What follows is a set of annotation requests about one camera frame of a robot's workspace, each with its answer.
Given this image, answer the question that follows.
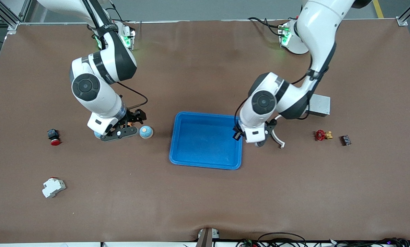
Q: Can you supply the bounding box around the grey metal box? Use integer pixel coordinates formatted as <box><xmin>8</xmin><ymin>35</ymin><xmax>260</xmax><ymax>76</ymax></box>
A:
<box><xmin>308</xmin><ymin>94</ymin><xmax>331</xmax><ymax>117</ymax></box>

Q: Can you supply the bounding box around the black arm base cable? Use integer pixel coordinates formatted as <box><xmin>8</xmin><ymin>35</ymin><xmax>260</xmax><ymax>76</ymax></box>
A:
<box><xmin>248</xmin><ymin>16</ymin><xmax>284</xmax><ymax>36</ymax></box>

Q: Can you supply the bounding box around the grey metal bracket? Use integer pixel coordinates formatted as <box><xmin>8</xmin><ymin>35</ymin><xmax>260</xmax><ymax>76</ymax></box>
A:
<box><xmin>195</xmin><ymin>228</ymin><xmax>220</xmax><ymax>247</ymax></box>

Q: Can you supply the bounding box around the white curved plastic strip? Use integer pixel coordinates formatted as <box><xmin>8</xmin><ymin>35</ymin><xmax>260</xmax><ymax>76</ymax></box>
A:
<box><xmin>272</xmin><ymin>117</ymin><xmax>286</xmax><ymax>149</ymax></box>

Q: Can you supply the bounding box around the red push button black body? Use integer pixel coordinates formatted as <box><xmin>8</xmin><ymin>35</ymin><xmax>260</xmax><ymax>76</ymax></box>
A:
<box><xmin>47</xmin><ymin>129</ymin><xmax>61</xmax><ymax>146</ymax></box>

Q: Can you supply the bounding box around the blue plastic tray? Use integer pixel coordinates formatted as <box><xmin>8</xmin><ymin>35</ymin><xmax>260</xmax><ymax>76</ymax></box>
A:
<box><xmin>169</xmin><ymin>111</ymin><xmax>244</xmax><ymax>170</ymax></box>

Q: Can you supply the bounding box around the white circuit breaker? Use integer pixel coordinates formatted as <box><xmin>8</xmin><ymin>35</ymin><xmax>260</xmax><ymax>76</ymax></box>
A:
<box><xmin>42</xmin><ymin>177</ymin><xmax>67</xmax><ymax>199</ymax></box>

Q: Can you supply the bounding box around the red handle brass valve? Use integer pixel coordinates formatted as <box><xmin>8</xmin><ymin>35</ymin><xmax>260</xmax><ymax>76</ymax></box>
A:
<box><xmin>315</xmin><ymin>129</ymin><xmax>333</xmax><ymax>141</ymax></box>

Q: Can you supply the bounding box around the brown table mat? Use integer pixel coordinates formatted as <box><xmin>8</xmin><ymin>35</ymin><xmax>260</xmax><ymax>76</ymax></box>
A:
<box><xmin>0</xmin><ymin>19</ymin><xmax>410</xmax><ymax>243</ymax></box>

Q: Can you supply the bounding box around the black cable bundle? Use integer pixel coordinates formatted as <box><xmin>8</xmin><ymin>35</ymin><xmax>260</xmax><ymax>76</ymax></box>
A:
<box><xmin>236</xmin><ymin>232</ymin><xmax>410</xmax><ymax>247</ymax></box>

